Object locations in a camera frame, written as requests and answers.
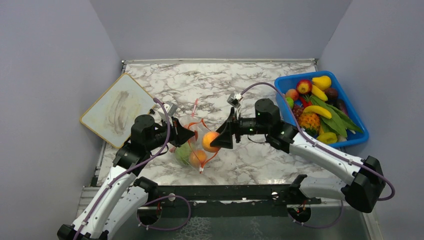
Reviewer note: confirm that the dark passion fruit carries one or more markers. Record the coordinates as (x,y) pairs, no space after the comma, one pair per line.
(332,94)

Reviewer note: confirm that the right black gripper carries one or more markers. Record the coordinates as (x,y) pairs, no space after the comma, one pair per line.
(225,138)

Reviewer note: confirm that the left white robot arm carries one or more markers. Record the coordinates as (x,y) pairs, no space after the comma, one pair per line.
(124,191)

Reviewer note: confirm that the yellow banana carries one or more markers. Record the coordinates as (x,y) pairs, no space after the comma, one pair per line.
(319,93)
(318,110)

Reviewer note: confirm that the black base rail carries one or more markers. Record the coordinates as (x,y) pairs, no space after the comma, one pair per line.
(216,201)

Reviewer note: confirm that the red white pen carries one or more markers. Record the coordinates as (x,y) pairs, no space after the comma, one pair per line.
(194,107)

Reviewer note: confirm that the red chili pepper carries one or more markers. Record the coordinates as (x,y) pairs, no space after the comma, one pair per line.
(305,100)

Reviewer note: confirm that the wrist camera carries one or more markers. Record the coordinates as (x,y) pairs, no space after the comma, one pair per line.
(168,111)
(235,100)

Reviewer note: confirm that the dark grape bunch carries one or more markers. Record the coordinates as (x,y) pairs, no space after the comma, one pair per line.
(297,111)

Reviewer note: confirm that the pink peach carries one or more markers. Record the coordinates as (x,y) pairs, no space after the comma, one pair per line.
(197,158)

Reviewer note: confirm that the small green lime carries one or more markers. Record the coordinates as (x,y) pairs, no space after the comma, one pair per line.
(290,102)

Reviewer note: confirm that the orange spiky pineapple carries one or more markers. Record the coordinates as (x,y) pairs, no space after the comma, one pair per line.
(310,122)

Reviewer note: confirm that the green leafy vegetable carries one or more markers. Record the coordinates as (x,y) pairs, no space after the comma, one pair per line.
(340,124)

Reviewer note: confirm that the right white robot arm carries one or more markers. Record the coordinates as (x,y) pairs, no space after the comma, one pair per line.
(360,181)

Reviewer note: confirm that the yellow bell pepper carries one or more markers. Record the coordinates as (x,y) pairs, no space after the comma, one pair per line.
(327,138)

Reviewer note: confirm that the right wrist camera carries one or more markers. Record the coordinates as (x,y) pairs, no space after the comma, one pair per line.
(235,100)

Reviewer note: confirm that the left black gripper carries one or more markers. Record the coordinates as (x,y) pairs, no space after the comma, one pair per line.
(180,134)

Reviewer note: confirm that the green cabbage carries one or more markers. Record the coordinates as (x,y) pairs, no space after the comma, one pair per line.
(182,154)

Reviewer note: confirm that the small orange peach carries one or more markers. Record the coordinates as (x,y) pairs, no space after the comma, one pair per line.
(207,139)

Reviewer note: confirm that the purple eggplant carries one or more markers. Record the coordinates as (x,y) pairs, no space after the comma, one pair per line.
(341,105)

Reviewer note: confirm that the red yellow apple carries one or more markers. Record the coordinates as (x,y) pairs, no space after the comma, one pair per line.
(304,86)

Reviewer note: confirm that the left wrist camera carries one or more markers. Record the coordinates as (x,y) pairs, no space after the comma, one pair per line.
(168,111)

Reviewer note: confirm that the wood framed whiteboard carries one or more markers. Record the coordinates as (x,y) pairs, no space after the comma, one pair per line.
(113,114)

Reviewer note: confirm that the clear orange zip top bag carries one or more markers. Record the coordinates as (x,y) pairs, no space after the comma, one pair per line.
(200,128)

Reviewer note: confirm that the yellow pear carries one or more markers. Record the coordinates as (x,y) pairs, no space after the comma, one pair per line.
(322,82)

